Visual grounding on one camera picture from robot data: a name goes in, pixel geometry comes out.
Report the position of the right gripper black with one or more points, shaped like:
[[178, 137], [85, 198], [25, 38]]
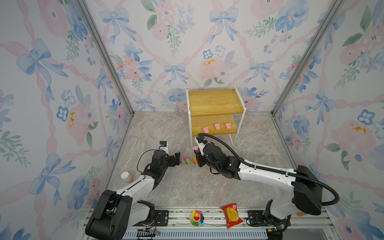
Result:
[[199, 161]]

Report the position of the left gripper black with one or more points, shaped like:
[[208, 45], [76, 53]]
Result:
[[173, 162]]

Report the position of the pink green toy car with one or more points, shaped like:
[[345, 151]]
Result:
[[187, 160]]

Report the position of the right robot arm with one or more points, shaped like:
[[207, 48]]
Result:
[[304, 193]]

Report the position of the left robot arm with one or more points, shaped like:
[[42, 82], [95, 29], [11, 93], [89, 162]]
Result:
[[116, 211]]

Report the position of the white cap bottle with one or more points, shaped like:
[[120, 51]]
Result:
[[127, 177]]

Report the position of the rainbow smiling flower toy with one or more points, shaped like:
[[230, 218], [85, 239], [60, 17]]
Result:
[[197, 218]]

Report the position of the red snack bag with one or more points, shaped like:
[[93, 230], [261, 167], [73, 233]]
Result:
[[232, 215]]

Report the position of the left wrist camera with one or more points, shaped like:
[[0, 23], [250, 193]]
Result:
[[163, 146]]

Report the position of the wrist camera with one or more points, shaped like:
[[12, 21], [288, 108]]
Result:
[[163, 146], [201, 142]]

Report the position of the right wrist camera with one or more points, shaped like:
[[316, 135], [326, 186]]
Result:
[[201, 142]]

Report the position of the wooden two-tier shelf white frame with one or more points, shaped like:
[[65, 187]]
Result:
[[209, 107]]

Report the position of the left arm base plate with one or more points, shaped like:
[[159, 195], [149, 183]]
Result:
[[160, 218]]

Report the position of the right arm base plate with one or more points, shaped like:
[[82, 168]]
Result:
[[259, 218]]

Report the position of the aluminium front rail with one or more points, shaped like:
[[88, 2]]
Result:
[[215, 227]]

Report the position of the left aluminium corner post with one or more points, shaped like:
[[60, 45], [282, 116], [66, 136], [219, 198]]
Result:
[[95, 34]]

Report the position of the aluminium corner post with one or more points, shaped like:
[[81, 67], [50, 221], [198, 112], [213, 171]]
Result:
[[95, 34], [321, 32]]

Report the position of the right aluminium corner post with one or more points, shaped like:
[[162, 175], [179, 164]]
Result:
[[321, 32]]

